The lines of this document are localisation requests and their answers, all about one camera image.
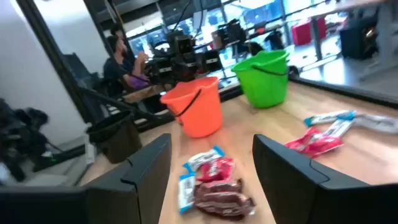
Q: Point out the black backpack pile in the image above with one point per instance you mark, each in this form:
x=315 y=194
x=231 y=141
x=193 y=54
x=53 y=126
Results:
x=21 y=137

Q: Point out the brown candy bar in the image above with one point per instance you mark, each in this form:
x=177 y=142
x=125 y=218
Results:
x=224 y=203
x=219 y=186

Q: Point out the black equipment case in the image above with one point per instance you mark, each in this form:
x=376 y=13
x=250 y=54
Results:
x=357 y=40

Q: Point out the red Skittles packet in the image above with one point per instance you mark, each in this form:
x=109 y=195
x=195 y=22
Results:
x=216 y=169
x=298 y=140
x=323 y=146

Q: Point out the black plastic bucket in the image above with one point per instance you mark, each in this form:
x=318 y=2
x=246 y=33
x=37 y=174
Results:
x=118 y=140

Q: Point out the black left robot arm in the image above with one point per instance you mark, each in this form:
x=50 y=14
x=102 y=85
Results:
x=183 y=62

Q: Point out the red storage box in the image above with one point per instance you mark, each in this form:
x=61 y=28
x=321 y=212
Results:
x=301 y=32

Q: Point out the white container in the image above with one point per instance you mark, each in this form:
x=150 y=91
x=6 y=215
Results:
x=90 y=149

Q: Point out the person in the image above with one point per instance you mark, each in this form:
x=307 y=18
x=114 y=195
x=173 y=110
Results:
x=116 y=29
x=116 y=70

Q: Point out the green plastic bucket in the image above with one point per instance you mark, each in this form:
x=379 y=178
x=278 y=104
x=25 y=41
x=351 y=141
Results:
x=264 y=87

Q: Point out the purple bag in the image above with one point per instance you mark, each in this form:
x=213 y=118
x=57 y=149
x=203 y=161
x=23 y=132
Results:
x=139 y=82

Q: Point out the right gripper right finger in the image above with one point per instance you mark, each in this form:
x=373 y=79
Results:
x=304 y=199

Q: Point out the orange jack-o-lantern bucket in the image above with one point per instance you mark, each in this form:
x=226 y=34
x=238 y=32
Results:
x=199 y=115

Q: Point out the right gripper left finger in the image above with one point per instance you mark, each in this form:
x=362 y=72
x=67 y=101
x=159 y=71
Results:
x=130 y=199

